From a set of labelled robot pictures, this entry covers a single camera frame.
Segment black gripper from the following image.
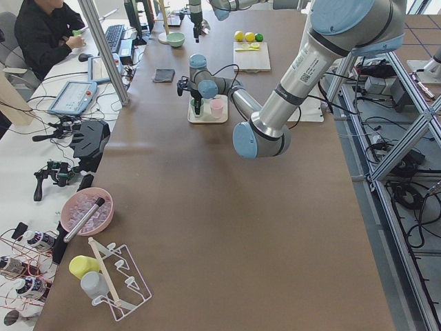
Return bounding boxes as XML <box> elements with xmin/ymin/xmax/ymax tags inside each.
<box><xmin>189</xmin><ymin>84</ymin><xmax>203</xmax><ymax>114</ymax></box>
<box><xmin>191</xmin><ymin>12</ymin><xmax>203</xmax><ymax>43</ymax></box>

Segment green cup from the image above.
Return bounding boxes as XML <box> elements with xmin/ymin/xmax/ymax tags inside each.
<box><xmin>190</xmin><ymin>98</ymin><xmax>205</xmax><ymax>118</ymax></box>

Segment pink cup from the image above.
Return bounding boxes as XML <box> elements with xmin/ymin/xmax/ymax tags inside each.
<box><xmin>209</xmin><ymin>99</ymin><xmax>224</xmax><ymax>119</ymax></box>

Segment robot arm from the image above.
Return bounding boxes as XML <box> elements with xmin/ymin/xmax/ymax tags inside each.
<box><xmin>177</xmin><ymin>0</ymin><xmax>407</xmax><ymax>159</ymax></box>
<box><xmin>187</xmin><ymin>0</ymin><xmax>308</xmax><ymax>43</ymax></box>

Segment beige rabbit tray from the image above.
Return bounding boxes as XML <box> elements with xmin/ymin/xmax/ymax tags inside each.
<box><xmin>187</xmin><ymin>94</ymin><xmax>228</xmax><ymax>124</ymax></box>

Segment green bowl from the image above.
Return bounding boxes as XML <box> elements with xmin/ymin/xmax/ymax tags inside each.
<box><xmin>166</xmin><ymin>32</ymin><xmax>185</xmax><ymax>48</ymax></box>

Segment wooden cup stand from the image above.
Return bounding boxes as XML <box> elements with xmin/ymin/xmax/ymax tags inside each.
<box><xmin>153</xmin><ymin>0</ymin><xmax>170</xmax><ymax>45</ymax></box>

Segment grey folded cloth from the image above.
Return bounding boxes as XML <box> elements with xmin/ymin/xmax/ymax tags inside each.
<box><xmin>153</xmin><ymin>68</ymin><xmax>175</xmax><ymax>83</ymax></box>

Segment whole lemon outer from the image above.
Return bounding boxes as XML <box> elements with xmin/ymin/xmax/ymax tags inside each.
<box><xmin>234</xmin><ymin>30</ymin><xmax>244</xmax><ymax>42</ymax></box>

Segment whole lemon near lime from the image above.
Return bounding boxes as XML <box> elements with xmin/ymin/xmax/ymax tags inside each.
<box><xmin>244</xmin><ymin>32</ymin><xmax>256</xmax><ymax>43</ymax></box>

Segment black monitor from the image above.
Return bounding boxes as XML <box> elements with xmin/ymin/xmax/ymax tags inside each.
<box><xmin>124</xmin><ymin>0</ymin><xmax>147</xmax><ymax>46</ymax></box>

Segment wooden cutting board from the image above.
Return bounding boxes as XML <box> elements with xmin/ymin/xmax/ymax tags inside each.
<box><xmin>233</xmin><ymin>42</ymin><xmax>271</xmax><ymax>72</ymax></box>

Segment green lime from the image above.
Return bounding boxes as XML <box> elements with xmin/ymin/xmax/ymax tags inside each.
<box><xmin>255</xmin><ymin>33</ymin><xmax>264</xmax><ymax>42</ymax></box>

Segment black keyboard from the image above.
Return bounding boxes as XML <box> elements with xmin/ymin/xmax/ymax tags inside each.
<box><xmin>105</xmin><ymin>24</ymin><xmax>125</xmax><ymax>53</ymax></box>

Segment blue teach pendant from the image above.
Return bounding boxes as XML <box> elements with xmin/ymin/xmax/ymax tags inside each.
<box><xmin>48</xmin><ymin>81</ymin><xmax>97</xmax><ymax>116</ymax></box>

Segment metal muddler black tip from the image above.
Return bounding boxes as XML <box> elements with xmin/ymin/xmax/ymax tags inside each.
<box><xmin>63</xmin><ymin>197</ymin><xmax>105</xmax><ymax>243</ymax></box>

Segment seated person in black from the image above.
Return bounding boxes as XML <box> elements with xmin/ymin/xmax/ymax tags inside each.
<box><xmin>14</xmin><ymin>0</ymin><xmax>85</xmax><ymax>81</ymax></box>

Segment pink bowl with ice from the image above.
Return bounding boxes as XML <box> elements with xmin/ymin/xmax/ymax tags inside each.
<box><xmin>60</xmin><ymin>187</ymin><xmax>115</xmax><ymax>237</ymax></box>

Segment yellow cup on rack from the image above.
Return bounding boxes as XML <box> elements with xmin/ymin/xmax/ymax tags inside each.
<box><xmin>69</xmin><ymin>255</ymin><xmax>100</xmax><ymax>279</ymax></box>

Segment grey cup on rack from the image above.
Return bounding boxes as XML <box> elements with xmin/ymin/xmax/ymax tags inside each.
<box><xmin>80</xmin><ymin>271</ymin><xmax>110</xmax><ymax>299</ymax></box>

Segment aluminium frame post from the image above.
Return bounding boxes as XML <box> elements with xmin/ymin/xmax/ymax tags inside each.
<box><xmin>78</xmin><ymin>0</ymin><xmax>129</xmax><ymax>107</ymax></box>

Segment white wire rack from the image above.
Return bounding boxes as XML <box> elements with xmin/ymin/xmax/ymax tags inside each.
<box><xmin>88</xmin><ymin>237</ymin><xmax>153</xmax><ymax>322</ymax></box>

